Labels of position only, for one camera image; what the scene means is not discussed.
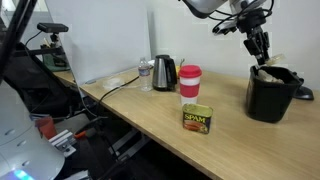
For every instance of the stainless steel electric kettle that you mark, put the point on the stainless steel electric kettle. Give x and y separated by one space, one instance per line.
164 73

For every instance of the clear water bottle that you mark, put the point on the clear water bottle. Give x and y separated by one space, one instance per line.
144 75

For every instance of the black plastic bin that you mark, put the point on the black plastic bin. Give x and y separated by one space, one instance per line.
268 101

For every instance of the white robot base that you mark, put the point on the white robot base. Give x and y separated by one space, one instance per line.
24 153

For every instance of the orange plastic cup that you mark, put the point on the orange plastic cup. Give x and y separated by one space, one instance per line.
46 126

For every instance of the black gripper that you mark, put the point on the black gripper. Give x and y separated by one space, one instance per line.
257 42

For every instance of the Spam can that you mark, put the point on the Spam can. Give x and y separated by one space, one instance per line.
197 118

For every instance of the black computer mouse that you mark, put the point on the black computer mouse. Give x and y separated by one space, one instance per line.
304 93

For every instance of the aluminium extrusion post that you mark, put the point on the aluminium extrusion post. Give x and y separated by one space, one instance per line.
64 142

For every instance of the crumpled paper in bin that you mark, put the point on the crumpled paper in bin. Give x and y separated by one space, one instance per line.
266 77

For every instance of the black camera on stand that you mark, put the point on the black camera on stand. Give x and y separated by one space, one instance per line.
53 28

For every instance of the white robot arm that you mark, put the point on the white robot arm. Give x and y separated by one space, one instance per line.
204 8

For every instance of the red and white travel cup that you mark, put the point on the red and white travel cup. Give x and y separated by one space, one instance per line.
190 76

